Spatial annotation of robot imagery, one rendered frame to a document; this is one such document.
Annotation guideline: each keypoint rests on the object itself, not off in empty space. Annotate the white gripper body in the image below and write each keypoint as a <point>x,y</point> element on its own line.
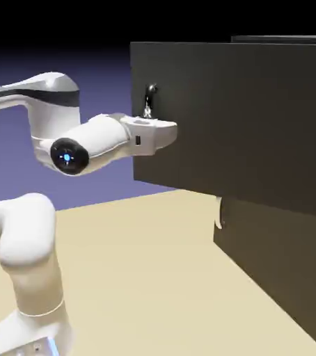
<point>165,135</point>

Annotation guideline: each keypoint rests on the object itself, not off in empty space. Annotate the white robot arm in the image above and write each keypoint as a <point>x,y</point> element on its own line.
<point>102,136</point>

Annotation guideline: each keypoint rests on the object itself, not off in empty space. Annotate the dark grey large cabinet door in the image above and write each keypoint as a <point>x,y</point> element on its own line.
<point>244,111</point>

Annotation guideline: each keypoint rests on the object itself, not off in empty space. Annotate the dark grey cabinet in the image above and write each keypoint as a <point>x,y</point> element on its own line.
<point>286,39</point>

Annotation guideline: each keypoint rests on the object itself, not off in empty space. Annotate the dark grey small cabinet door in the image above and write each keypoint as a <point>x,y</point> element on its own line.
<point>280,264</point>

